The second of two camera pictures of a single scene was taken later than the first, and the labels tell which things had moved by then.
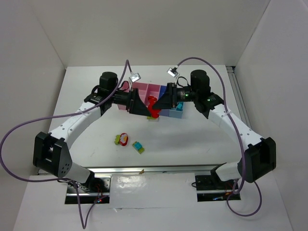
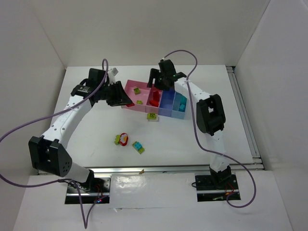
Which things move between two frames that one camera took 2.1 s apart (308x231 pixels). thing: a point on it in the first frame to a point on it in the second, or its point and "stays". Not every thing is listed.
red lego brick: x=154 y=113 to x=156 y=96
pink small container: x=154 y=90 stays
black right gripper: x=172 y=95 to x=162 y=78
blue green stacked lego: x=138 y=147 stays
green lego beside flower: x=117 y=140 stays
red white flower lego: x=123 y=139 stays
